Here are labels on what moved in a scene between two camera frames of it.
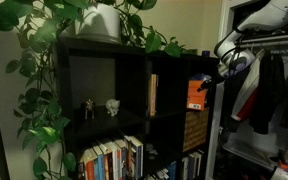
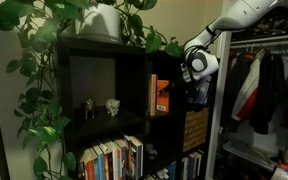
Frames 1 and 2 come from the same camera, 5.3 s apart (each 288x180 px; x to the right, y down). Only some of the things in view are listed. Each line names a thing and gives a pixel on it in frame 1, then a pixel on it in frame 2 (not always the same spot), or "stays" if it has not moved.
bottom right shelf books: x=191 y=165 stays
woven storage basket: x=196 y=128 stays
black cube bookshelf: x=132 y=113 stays
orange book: x=196 y=100 → x=162 y=99
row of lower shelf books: x=113 y=160 stays
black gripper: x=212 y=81 → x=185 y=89
